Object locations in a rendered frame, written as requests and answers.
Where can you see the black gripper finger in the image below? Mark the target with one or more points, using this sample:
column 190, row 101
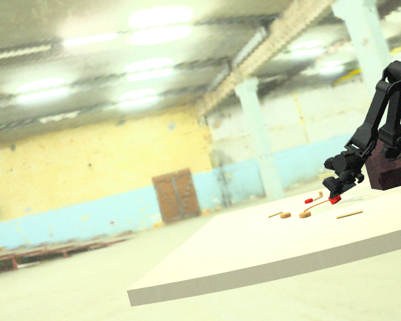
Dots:
column 348, row 187
column 332, row 195

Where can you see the tan round wooden disc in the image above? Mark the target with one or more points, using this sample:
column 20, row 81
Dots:
column 285, row 215

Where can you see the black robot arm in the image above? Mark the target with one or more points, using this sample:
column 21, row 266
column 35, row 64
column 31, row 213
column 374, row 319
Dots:
column 366, row 135

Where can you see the round wooden button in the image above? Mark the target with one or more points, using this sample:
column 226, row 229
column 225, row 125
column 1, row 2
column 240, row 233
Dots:
column 305, row 214

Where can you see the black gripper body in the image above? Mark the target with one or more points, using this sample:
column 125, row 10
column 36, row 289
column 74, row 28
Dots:
column 335, row 185

